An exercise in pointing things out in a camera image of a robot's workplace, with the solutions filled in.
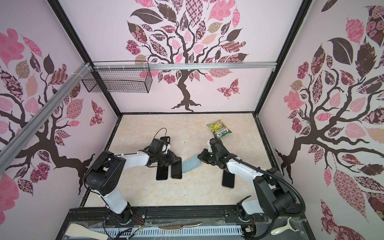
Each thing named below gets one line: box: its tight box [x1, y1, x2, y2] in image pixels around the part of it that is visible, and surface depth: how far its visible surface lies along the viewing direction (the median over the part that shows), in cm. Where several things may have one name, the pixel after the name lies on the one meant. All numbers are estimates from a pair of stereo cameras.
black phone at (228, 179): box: [222, 170, 235, 188], surface depth 86 cm
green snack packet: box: [206, 119, 233, 139], surface depth 109 cm
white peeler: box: [270, 216, 300, 236], surface depth 71 cm
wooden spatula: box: [64, 223, 109, 240], surface depth 72 cm
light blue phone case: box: [182, 157, 201, 174], surface depth 91 cm
